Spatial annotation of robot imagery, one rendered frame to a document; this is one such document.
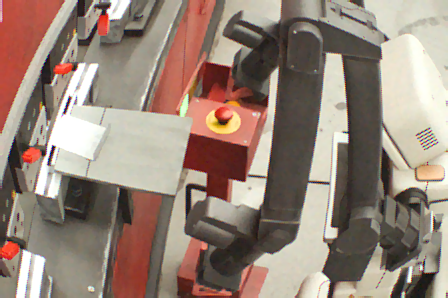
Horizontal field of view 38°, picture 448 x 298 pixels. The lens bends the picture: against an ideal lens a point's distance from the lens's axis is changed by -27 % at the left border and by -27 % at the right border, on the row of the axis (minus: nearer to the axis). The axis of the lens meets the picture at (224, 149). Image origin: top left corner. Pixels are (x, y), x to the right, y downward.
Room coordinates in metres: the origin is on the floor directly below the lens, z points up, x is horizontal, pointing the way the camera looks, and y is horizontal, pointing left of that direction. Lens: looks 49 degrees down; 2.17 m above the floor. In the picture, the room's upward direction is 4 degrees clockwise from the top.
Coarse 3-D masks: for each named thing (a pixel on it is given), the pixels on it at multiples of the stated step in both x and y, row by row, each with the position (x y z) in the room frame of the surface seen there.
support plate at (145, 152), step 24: (96, 120) 1.06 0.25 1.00; (120, 120) 1.06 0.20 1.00; (144, 120) 1.07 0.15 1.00; (168, 120) 1.07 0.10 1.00; (192, 120) 1.07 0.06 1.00; (120, 144) 1.00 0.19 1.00; (144, 144) 1.01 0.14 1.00; (168, 144) 1.01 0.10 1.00; (72, 168) 0.93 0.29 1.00; (96, 168) 0.94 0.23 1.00; (120, 168) 0.95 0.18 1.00; (144, 168) 0.95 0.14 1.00; (168, 168) 0.96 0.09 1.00; (144, 192) 0.91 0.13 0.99; (168, 192) 0.91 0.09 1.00
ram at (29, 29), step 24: (24, 0) 0.80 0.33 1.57; (48, 0) 0.90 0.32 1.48; (72, 0) 1.04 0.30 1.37; (0, 24) 0.70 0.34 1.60; (24, 24) 0.80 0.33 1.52; (48, 24) 0.91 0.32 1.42; (0, 48) 0.70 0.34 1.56; (24, 48) 0.79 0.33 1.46; (48, 48) 0.91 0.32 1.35; (0, 72) 0.69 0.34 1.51; (24, 72) 0.79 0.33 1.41; (0, 96) 0.68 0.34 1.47; (24, 96) 0.78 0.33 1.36; (0, 120) 0.67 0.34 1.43; (0, 168) 0.63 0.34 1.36
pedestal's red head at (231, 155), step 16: (208, 64) 1.43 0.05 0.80; (192, 80) 1.34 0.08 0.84; (208, 80) 1.43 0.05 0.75; (224, 80) 1.42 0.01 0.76; (208, 96) 1.42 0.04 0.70; (224, 96) 1.40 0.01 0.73; (176, 112) 1.24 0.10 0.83; (192, 112) 1.30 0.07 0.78; (208, 112) 1.30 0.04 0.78; (240, 112) 1.31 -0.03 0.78; (256, 112) 1.31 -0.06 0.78; (192, 128) 1.25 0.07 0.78; (208, 128) 1.25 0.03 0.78; (240, 128) 1.26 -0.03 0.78; (256, 128) 1.27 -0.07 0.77; (192, 144) 1.24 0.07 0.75; (208, 144) 1.23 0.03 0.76; (224, 144) 1.22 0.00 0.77; (240, 144) 1.22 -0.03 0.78; (256, 144) 1.29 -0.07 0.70; (192, 160) 1.24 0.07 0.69; (208, 160) 1.23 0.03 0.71; (224, 160) 1.22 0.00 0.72; (240, 160) 1.21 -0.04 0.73; (224, 176) 1.22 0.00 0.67; (240, 176) 1.21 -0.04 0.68
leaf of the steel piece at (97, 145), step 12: (72, 120) 1.06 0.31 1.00; (72, 132) 1.03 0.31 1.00; (84, 132) 1.03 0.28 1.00; (96, 132) 1.03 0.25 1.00; (108, 132) 1.03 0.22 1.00; (60, 144) 0.99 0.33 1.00; (72, 144) 0.99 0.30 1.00; (84, 144) 1.00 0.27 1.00; (96, 144) 1.00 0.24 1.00; (84, 156) 0.97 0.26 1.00; (96, 156) 0.97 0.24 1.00
